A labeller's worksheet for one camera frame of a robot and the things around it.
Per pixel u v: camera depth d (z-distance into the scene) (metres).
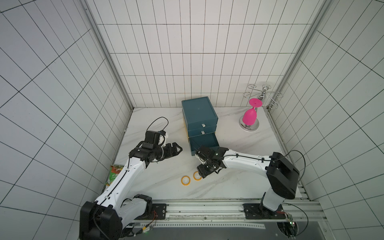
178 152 0.72
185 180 0.83
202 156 0.67
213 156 0.62
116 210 0.41
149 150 0.61
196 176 0.83
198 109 0.90
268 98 1.01
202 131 0.92
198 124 0.85
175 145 0.71
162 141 0.68
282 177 0.44
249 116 0.89
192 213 0.75
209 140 0.95
